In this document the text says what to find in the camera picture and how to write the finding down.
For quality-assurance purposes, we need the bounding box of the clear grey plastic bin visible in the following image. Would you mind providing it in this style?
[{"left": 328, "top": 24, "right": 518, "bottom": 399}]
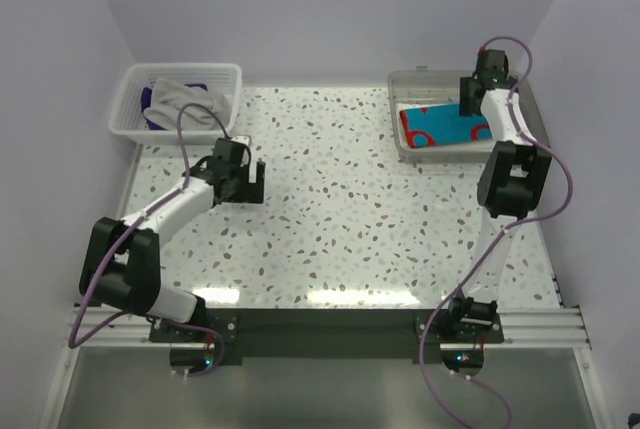
[{"left": 388, "top": 68, "right": 549, "bottom": 164}]

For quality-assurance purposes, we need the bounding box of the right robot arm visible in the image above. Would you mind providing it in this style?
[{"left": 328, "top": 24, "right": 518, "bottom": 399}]
[{"left": 440, "top": 47, "right": 551, "bottom": 342}]

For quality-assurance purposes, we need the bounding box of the purple towel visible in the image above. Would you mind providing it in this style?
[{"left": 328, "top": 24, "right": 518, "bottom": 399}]
[{"left": 141, "top": 79, "right": 209, "bottom": 131}]

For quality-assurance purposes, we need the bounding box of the grey towel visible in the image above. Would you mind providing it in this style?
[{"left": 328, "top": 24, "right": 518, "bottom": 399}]
[{"left": 175, "top": 90, "right": 232, "bottom": 131}]

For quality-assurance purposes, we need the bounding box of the white plastic basket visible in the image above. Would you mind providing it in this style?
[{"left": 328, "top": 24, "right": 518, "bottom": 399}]
[{"left": 108, "top": 63, "right": 242, "bottom": 145}]

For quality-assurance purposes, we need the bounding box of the aluminium frame rail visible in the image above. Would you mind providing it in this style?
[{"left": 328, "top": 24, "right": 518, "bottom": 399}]
[{"left": 62, "top": 268, "right": 594, "bottom": 350}]

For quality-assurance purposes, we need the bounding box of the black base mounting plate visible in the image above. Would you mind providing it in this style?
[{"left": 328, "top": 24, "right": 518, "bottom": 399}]
[{"left": 149, "top": 308, "right": 505, "bottom": 365}]

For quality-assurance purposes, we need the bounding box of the colourful striped towel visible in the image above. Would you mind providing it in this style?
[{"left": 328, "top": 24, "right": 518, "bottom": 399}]
[{"left": 399, "top": 103, "right": 492, "bottom": 149}]

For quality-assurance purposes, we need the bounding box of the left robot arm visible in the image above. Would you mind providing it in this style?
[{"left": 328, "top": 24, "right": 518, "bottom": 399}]
[{"left": 79, "top": 139, "right": 266, "bottom": 342}]

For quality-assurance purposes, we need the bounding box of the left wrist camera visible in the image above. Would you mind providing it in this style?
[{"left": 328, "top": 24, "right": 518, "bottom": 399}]
[{"left": 232, "top": 135, "right": 252, "bottom": 166}]

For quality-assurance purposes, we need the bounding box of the white towel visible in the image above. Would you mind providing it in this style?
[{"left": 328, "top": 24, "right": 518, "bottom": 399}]
[{"left": 395, "top": 105, "right": 492, "bottom": 157}]

